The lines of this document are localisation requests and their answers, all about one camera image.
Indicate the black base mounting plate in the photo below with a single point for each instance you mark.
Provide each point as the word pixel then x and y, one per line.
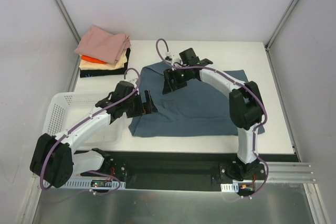
pixel 172 170

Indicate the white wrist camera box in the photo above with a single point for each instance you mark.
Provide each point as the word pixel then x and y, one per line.
pixel 170 58

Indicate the right aluminium frame post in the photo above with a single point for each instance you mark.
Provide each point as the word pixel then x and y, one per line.
pixel 286 15

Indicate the horizontal aluminium rail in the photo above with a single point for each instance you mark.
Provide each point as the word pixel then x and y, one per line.
pixel 291 173

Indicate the teal blue t-shirt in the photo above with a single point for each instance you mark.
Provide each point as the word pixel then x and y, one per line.
pixel 195 110

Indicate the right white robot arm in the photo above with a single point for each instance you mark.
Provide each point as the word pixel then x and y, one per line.
pixel 246 109

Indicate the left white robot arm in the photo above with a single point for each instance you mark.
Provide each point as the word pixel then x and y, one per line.
pixel 55 159

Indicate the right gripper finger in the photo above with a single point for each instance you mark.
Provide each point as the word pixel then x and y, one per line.
pixel 168 81
pixel 180 82

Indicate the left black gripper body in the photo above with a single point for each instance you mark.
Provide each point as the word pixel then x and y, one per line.
pixel 142 106

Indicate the aluminium frame post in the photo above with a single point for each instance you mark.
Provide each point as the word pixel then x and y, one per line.
pixel 286 15
pixel 64 13

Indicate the left aluminium frame post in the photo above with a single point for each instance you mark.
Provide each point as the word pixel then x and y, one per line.
pixel 64 13

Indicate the left white cable duct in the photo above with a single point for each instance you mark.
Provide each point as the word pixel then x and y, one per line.
pixel 92 184

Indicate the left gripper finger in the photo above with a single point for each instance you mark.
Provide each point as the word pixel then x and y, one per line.
pixel 137 110
pixel 149 106

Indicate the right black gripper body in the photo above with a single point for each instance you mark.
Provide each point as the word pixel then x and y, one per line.
pixel 174 80

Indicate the white perforated plastic basket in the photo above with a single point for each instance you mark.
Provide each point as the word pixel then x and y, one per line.
pixel 68 108

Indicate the folded pink t-shirt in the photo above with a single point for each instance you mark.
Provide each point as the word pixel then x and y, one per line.
pixel 102 45

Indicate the right white cable duct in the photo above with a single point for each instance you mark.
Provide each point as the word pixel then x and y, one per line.
pixel 235 187

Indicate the white cable duct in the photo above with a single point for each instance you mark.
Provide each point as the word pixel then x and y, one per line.
pixel 92 184
pixel 235 187

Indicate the folded cream t-shirt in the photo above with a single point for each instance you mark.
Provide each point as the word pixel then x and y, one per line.
pixel 84 65

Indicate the folded orange t-shirt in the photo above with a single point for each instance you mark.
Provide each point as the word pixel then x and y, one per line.
pixel 92 60

